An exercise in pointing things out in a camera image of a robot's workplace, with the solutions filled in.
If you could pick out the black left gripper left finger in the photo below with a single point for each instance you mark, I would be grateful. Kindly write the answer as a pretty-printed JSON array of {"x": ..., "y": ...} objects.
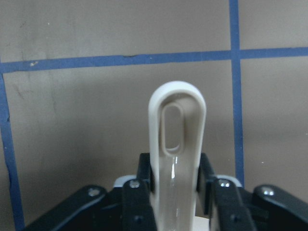
[{"x": 137, "y": 212}]

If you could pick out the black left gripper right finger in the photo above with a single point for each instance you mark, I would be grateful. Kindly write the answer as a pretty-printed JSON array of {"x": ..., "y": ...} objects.
[{"x": 221, "y": 201}]

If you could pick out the beige plastic dustpan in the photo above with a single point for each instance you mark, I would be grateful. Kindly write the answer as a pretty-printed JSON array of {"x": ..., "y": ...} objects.
[{"x": 175, "y": 170}]

